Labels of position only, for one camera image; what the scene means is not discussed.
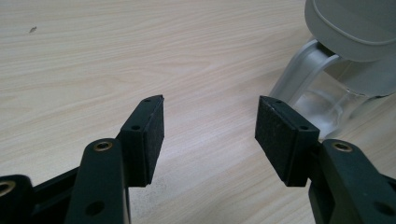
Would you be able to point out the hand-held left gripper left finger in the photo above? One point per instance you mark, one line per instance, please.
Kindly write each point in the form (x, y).
(143, 146)

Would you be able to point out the clear pitcher with grey lid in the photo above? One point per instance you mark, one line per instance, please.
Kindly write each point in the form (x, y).
(351, 31)

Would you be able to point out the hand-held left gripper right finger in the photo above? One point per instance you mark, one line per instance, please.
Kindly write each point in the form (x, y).
(286, 146)

